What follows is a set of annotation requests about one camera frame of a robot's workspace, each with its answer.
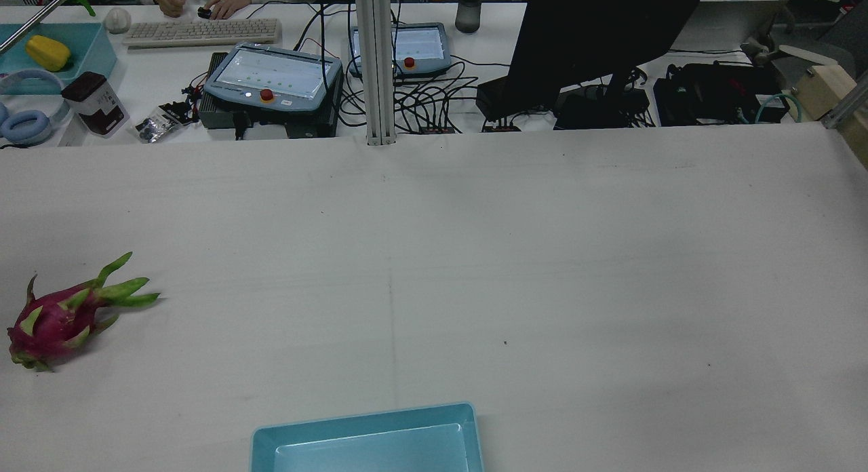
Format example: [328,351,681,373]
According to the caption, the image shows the grey teach pendant red button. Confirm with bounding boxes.
[203,42,344,115]
[349,22,454,80]

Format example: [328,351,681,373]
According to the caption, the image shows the black Huawei monitor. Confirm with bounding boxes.
[505,0,711,113]

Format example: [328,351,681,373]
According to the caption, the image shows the aluminium profile post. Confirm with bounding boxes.
[353,0,398,146]

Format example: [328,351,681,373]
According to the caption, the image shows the black mini computer red logo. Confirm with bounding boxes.
[652,62,792,127]

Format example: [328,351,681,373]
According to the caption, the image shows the person's bare left hand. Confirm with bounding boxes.
[203,0,253,20]

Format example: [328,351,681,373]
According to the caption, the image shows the light blue headphones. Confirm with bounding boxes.
[0,68,73,148]

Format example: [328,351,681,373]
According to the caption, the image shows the black box with ports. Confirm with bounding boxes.
[475,75,521,122]

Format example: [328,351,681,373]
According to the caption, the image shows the silver metal rod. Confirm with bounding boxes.
[0,0,70,54]

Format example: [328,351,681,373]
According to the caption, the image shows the short aluminium profile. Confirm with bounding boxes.
[819,77,868,131]

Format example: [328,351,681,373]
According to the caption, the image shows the grey office chair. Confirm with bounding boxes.
[738,0,868,76]

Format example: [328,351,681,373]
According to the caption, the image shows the black monitor stand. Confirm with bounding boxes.
[553,68,653,131]

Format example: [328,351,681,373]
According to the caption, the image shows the teal cable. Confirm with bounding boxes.
[754,93,804,125]

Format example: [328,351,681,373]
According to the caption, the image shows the wooden block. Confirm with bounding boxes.
[789,63,859,124]

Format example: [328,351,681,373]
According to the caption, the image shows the grey drink bottle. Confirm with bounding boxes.
[454,0,484,35]

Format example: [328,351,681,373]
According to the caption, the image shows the light blue tray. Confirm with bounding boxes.
[0,22,118,97]

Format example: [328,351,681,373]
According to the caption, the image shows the white box with dark lid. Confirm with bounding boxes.
[60,71,130,138]

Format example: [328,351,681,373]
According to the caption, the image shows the light blue plastic bin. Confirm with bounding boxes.
[250,402,485,472]

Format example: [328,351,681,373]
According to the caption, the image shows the beige keyboard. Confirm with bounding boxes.
[121,18,283,51]

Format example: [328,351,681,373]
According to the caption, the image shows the yellow bell pepper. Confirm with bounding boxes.
[25,35,73,73]

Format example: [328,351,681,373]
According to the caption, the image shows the pink dragon fruit green scales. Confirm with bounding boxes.
[7,252,162,373]

